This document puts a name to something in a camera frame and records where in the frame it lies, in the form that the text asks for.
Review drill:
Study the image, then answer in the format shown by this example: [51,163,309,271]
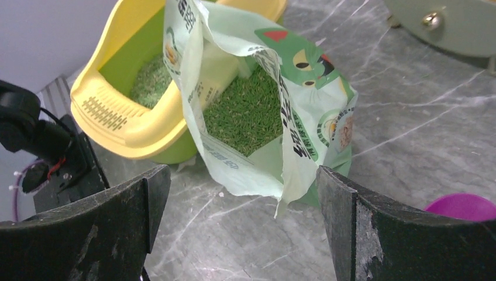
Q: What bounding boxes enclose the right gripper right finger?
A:
[316,166,495,280]

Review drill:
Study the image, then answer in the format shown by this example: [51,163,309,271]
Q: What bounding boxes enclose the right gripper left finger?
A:
[1,165,171,280]

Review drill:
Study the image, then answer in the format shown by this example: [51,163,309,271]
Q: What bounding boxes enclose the magenta plastic scoop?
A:
[423,193,495,222]

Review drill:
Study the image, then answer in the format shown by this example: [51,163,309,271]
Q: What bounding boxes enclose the yellow litter box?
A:
[70,0,289,165]

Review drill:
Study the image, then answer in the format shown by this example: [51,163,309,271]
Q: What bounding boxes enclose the green cat litter bag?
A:
[163,1,358,215]

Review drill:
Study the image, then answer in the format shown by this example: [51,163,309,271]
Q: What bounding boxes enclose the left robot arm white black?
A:
[1,80,74,165]

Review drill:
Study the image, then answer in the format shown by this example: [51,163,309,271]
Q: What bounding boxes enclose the round cream drawer cabinet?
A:
[384,0,495,75]

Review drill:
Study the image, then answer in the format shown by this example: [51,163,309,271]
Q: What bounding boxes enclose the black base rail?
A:
[20,114,110,213]

